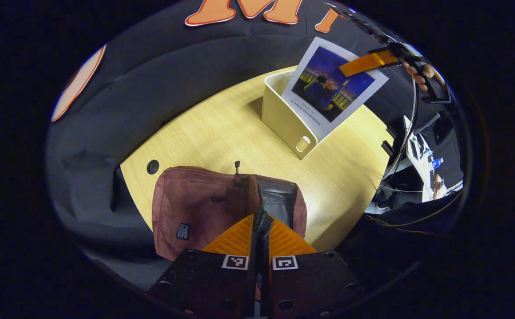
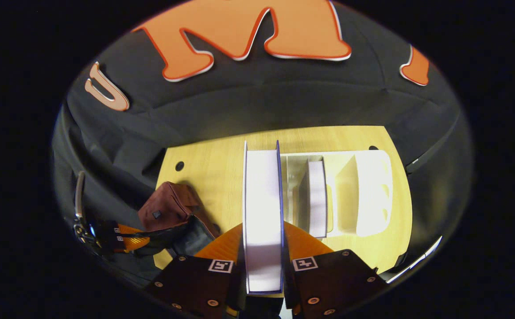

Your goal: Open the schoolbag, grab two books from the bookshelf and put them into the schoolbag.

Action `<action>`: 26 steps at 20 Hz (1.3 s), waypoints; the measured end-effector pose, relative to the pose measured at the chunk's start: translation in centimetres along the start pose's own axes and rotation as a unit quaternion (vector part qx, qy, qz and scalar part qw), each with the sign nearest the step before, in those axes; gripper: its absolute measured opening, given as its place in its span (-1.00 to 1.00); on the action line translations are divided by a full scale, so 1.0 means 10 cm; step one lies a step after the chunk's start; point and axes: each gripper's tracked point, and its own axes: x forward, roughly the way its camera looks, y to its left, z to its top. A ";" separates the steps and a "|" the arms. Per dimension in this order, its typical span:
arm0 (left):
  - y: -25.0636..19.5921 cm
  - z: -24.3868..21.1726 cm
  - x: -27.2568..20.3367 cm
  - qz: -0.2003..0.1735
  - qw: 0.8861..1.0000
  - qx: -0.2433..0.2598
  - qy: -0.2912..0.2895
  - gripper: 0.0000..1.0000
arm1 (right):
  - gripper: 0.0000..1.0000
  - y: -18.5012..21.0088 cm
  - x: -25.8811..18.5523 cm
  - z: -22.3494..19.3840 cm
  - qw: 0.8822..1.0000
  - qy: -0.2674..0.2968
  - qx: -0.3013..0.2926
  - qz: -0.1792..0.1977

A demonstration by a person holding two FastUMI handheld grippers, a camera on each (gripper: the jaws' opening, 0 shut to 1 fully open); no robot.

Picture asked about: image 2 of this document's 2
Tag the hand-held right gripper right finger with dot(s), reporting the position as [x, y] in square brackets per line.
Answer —
[328, 283]

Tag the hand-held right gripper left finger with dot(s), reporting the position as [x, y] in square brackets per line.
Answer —
[191, 283]

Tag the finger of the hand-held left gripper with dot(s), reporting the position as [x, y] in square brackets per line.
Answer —
[133, 229]
[133, 243]

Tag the red schoolbag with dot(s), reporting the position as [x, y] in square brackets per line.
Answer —
[164, 204]

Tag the white book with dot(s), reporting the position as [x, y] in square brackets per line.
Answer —
[317, 199]

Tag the blue book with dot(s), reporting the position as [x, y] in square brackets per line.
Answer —
[261, 212]

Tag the white bookshelf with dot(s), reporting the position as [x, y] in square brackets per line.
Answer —
[372, 195]

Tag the black device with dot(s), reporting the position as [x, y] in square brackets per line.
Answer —
[416, 165]

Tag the black backdrop cloth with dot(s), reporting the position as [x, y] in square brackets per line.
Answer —
[284, 97]

